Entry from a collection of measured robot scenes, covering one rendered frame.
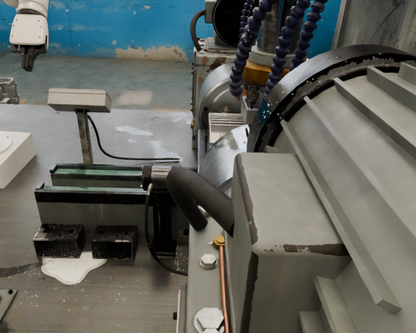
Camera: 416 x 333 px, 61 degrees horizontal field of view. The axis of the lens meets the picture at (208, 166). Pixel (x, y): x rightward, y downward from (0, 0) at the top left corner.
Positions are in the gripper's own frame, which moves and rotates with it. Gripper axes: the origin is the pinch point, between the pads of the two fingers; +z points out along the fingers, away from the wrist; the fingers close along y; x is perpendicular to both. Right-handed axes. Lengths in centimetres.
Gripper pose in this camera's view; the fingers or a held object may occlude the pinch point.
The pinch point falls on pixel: (27, 63)
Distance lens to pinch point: 125.8
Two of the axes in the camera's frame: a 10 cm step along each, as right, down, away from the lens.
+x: -0.5, 1.5, 9.9
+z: -0.2, 9.9, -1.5
